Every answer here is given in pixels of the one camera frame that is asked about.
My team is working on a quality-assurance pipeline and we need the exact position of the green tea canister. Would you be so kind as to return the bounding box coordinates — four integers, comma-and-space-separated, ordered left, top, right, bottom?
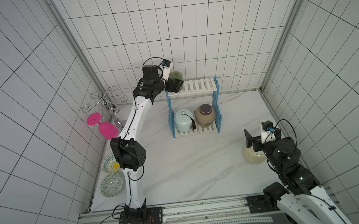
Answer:
169, 71, 183, 84

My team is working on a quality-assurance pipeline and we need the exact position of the cream tea canister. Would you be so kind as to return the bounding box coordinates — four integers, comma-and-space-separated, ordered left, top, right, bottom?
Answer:
242, 146, 267, 164

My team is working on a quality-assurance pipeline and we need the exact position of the blue white wooden shelf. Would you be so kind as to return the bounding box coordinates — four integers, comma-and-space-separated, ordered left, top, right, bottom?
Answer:
165, 77, 222, 138

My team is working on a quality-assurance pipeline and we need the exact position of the brown tea canister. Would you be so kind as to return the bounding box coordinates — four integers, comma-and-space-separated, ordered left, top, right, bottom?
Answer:
195, 103, 216, 128

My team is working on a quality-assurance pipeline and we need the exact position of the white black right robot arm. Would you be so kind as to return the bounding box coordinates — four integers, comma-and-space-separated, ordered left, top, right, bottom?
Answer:
244, 121, 351, 224

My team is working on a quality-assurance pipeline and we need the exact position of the light blue tea canister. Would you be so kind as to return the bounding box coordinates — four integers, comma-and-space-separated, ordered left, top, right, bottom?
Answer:
174, 109, 196, 133

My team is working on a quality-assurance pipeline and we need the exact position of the chrome glass holder stand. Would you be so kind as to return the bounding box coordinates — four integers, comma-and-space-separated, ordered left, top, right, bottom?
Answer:
81, 86, 128, 129

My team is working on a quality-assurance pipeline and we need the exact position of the pink plastic wine glass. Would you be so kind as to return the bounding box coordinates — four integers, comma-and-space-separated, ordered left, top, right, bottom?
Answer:
86, 112, 119, 140

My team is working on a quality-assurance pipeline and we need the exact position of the yellow patterned plate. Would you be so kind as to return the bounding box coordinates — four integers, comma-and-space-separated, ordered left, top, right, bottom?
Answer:
100, 153, 120, 174

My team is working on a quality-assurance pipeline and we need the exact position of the green patterned plate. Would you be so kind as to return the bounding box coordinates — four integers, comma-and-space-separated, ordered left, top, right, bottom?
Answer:
100, 172, 125, 198

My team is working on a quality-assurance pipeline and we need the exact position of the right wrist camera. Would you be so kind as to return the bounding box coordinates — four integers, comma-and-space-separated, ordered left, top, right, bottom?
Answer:
261, 120, 282, 143

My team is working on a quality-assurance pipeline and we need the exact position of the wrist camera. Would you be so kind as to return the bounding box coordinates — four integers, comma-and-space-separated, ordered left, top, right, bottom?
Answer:
161, 59, 173, 81
261, 120, 282, 143

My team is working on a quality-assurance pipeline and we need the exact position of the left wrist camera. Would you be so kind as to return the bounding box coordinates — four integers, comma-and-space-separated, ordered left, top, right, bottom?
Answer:
161, 59, 173, 81

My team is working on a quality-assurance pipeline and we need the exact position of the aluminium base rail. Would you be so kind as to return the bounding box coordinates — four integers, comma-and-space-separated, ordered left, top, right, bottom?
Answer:
78, 193, 281, 224

